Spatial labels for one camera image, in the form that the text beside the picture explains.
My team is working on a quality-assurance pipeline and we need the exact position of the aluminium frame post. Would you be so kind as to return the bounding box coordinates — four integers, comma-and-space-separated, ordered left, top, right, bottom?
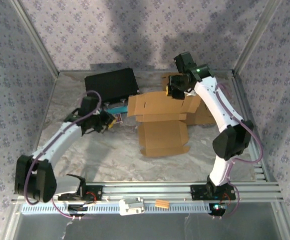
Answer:
272, 202, 290, 240
9, 0, 60, 77
233, 0, 283, 76
3, 202, 23, 240

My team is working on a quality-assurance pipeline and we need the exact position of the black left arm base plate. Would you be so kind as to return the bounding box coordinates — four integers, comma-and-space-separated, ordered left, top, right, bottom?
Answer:
56, 184, 104, 202

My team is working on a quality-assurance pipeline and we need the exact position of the small striped wooden block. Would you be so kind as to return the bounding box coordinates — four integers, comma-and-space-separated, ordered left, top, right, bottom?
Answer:
154, 199, 170, 209

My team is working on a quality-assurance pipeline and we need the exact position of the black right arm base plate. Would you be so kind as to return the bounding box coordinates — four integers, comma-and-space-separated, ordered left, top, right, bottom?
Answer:
190, 184, 236, 202

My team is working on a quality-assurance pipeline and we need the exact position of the aluminium front rail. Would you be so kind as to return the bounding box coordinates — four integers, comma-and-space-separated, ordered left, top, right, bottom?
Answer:
11, 181, 285, 204

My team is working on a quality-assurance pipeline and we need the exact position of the black hard case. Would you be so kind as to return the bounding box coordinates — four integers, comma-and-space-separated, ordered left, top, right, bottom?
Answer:
84, 67, 139, 104

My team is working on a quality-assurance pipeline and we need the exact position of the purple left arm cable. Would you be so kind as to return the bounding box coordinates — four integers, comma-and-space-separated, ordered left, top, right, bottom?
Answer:
24, 89, 103, 221

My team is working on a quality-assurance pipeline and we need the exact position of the slotted cable duct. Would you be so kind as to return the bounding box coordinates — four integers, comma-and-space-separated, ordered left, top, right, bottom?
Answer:
20, 201, 227, 215

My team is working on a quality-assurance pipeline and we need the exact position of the black round controller board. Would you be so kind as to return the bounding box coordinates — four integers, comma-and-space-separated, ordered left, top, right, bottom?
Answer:
66, 203, 88, 217
208, 202, 227, 216

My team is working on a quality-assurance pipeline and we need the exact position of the white printed plastic part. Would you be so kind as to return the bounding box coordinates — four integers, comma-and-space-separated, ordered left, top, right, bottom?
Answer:
118, 196, 146, 217

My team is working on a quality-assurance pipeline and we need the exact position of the light blue pen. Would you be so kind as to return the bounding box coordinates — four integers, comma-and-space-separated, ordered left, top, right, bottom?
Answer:
104, 104, 128, 113

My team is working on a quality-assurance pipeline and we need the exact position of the aluminium side rail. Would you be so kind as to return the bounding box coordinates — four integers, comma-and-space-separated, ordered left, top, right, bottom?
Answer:
231, 69, 278, 183

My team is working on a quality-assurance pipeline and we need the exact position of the brown cardboard paper box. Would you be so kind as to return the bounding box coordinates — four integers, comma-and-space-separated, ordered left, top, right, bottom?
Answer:
126, 90, 203, 158
160, 71, 217, 126

